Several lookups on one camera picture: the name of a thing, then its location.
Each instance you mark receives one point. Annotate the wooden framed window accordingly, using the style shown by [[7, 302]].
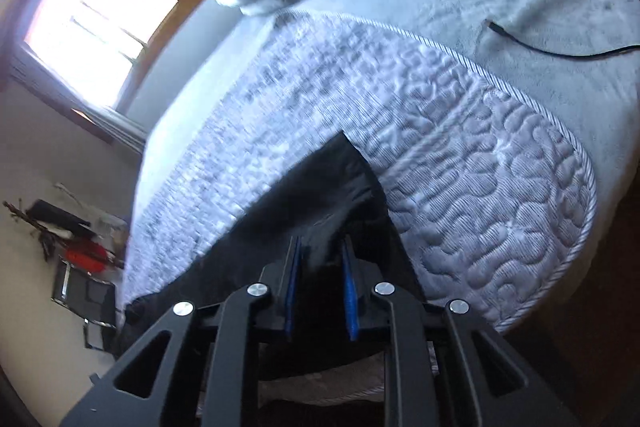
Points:
[[87, 59]]

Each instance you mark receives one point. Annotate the coat rack with clothes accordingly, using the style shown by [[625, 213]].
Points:
[[59, 231]]

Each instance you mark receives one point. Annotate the lavender quilted bedspread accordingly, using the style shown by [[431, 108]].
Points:
[[493, 197]]

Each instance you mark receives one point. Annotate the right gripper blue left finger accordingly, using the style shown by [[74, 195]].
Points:
[[197, 365]]

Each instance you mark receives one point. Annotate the black metal chair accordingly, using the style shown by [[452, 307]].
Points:
[[91, 299]]

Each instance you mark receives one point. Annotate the light blue bed sheet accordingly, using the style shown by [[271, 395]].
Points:
[[547, 49]]

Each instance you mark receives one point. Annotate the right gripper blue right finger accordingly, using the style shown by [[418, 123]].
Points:
[[443, 366]]

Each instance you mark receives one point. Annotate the black quilted pants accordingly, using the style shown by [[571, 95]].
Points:
[[330, 197]]

